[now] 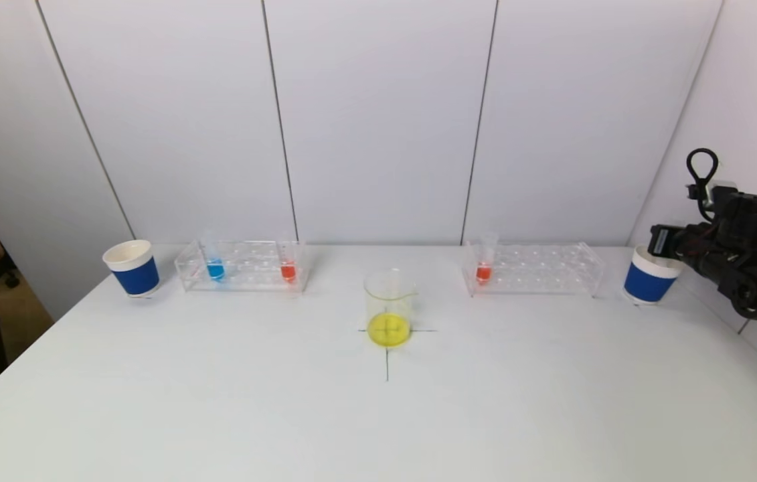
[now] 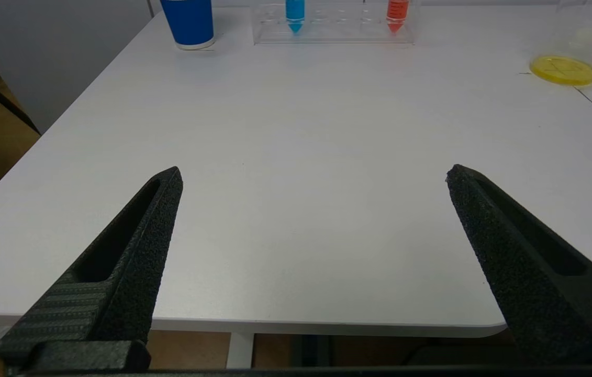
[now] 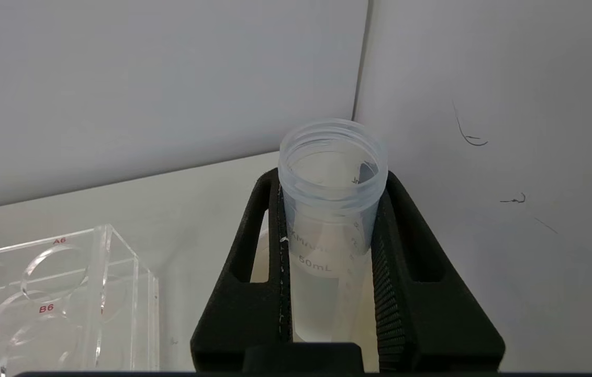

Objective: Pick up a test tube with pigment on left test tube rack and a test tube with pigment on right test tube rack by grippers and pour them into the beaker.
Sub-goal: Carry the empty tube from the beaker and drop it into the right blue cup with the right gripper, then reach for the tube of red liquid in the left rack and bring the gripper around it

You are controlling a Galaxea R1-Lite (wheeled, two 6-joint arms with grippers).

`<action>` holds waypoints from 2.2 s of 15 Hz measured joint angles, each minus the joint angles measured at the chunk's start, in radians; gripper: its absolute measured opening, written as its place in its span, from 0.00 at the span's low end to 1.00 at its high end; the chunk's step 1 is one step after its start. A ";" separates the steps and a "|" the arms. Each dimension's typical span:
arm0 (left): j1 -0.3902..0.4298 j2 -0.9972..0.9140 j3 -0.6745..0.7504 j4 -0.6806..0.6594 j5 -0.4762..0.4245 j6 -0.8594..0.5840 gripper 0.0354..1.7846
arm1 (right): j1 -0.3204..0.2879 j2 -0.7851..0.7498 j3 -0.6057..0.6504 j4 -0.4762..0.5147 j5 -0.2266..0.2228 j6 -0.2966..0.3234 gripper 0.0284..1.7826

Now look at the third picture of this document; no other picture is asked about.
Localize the yellow pigment test tube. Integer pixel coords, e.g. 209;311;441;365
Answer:
277;118;389;345

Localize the clear acrylic test tube rack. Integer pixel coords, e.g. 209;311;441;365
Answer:
0;224;161;377

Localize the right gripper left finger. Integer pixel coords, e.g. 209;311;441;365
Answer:
189;167;295;374

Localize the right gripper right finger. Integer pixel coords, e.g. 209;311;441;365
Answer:
371;170;506;374

